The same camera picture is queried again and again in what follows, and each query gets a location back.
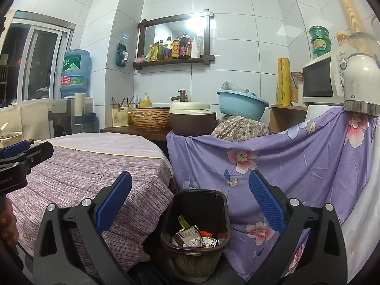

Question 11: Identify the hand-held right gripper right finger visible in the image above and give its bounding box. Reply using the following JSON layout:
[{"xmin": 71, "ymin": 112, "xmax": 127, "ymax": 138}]
[{"xmin": 248, "ymin": 170, "xmax": 348, "ymax": 285}]

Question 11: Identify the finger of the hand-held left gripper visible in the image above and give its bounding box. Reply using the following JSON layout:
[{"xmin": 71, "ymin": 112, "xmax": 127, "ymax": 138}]
[
  {"xmin": 0, "ymin": 141, "xmax": 55, "ymax": 170},
  {"xmin": 0, "ymin": 140, "xmax": 30, "ymax": 160}
]

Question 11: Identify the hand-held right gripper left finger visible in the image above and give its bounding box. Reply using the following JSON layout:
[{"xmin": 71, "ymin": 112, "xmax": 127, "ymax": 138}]
[{"xmin": 33, "ymin": 171, "xmax": 133, "ymax": 285}]

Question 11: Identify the green milk carton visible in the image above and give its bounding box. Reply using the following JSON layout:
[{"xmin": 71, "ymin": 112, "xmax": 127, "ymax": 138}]
[{"xmin": 172, "ymin": 225, "xmax": 202, "ymax": 247}]

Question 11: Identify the brown plastic bin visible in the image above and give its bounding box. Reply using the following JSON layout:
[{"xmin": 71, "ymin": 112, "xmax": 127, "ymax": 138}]
[{"xmin": 160, "ymin": 189, "xmax": 231, "ymax": 284}]

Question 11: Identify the person's left hand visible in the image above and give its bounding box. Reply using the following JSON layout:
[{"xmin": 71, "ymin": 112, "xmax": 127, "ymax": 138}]
[{"xmin": 0, "ymin": 199, "xmax": 18, "ymax": 247}]

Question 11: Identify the white pot glass lid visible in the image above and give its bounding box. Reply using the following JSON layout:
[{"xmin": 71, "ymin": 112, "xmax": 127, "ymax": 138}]
[{"xmin": 0, "ymin": 124, "xmax": 24, "ymax": 143}]

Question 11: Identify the purple floral sheet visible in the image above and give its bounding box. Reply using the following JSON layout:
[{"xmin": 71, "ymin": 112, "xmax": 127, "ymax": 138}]
[{"xmin": 166, "ymin": 105, "xmax": 375, "ymax": 282}]

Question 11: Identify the grey water dispenser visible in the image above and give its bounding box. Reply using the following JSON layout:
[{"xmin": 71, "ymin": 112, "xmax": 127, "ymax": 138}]
[{"xmin": 47, "ymin": 96, "xmax": 98, "ymax": 138}]

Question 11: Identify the white paper cup stack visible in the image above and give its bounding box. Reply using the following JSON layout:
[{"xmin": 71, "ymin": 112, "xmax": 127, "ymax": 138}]
[{"xmin": 74, "ymin": 93, "xmax": 86, "ymax": 124}]

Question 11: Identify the paisley patterned cloth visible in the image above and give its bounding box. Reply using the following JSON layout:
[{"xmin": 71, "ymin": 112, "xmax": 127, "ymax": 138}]
[{"xmin": 211, "ymin": 115, "xmax": 272, "ymax": 141}]

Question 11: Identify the beige chopstick holder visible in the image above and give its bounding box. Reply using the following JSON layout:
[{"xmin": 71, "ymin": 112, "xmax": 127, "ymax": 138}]
[{"xmin": 112, "ymin": 107, "xmax": 129, "ymax": 127}]

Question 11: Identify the light wooden cabinet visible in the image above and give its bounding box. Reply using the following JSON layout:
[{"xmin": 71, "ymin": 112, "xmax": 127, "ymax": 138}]
[{"xmin": 270, "ymin": 104, "xmax": 309, "ymax": 134}]

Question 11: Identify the sliding window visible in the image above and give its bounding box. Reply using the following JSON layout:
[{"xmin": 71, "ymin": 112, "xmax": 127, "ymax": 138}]
[{"xmin": 0, "ymin": 10, "xmax": 74, "ymax": 107}]

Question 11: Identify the woven wicker basin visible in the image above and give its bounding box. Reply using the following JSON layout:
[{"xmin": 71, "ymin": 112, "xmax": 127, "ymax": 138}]
[{"xmin": 131, "ymin": 108, "xmax": 171, "ymax": 131}]

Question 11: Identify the blue water jug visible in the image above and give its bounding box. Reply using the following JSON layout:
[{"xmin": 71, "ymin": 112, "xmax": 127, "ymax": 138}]
[{"xmin": 60, "ymin": 49, "xmax": 91, "ymax": 97}]

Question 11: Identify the dark chopsticks bundle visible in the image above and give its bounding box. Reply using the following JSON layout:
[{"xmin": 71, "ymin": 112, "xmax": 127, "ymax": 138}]
[{"xmin": 112, "ymin": 96, "xmax": 135, "ymax": 108}]

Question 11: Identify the light blue plastic basin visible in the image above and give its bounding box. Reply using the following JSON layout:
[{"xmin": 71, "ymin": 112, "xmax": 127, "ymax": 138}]
[{"xmin": 217, "ymin": 90, "xmax": 270, "ymax": 121}]

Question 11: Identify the brown and cream rice cooker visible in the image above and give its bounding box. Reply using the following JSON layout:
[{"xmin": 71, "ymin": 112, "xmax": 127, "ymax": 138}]
[{"xmin": 169, "ymin": 101, "xmax": 217, "ymax": 135}]

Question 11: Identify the glass jar wooden lid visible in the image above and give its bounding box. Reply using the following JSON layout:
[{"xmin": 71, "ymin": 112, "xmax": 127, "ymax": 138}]
[{"xmin": 290, "ymin": 71, "xmax": 303, "ymax": 98}]

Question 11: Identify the yellow cling film roll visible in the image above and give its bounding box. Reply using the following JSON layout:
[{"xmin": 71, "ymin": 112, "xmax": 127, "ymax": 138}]
[{"xmin": 277, "ymin": 58, "xmax": 291, "ymax": 106}]

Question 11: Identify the crumpled white plastic bag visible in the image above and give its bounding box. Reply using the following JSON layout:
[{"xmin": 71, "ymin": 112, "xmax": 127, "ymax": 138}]
[{"xmin": 223, "ymin": 81, "xmax": 258, "ymax": 96}]

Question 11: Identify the bronze faucet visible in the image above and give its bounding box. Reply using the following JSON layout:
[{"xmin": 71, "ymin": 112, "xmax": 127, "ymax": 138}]
[{"xmin": 170, "ymin": 89, "xmax": 188, "ymax": 102}]

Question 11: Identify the white microwave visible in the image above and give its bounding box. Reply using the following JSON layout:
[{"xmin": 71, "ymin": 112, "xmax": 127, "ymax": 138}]
[{"xmin": 302, "ymin": 50, "xmax": 354, "ymax": 106}]

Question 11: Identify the yellow green packet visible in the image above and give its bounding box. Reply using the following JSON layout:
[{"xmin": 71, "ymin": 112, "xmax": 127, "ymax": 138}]
[{"xmin": 144, "ymin": 44, "xmax": 159, "ymax": 63}]

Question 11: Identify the white steel base appliance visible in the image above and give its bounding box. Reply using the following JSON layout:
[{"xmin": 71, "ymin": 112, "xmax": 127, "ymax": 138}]
[{"xmin": 343, "ymin": 33, "xmax": 380, "ymax": 117}]

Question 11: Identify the large dark sauce bottle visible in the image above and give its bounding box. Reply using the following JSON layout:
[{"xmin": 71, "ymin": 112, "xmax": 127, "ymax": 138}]
[{"xmin": 179, "ymin": 32, "xmax": 192, "ymax": 59}]

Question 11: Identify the beige capped jar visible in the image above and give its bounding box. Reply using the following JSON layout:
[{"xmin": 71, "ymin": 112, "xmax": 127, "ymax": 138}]
[{"xmin": 336, "ymin": 30, "xmax": 350, "ymax": 48}]

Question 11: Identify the wooden framed mirror shelf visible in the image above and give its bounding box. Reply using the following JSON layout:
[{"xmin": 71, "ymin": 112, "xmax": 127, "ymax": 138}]
[{"xmin": 133, "ymin": 9, "xmax": 215, "ymax": 70}]

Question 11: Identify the dark green wall packet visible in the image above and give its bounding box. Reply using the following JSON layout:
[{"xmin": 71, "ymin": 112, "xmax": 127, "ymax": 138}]
[{"xmin": 116, "ymin": 43, "xmax": 130, "ymax": 67}]

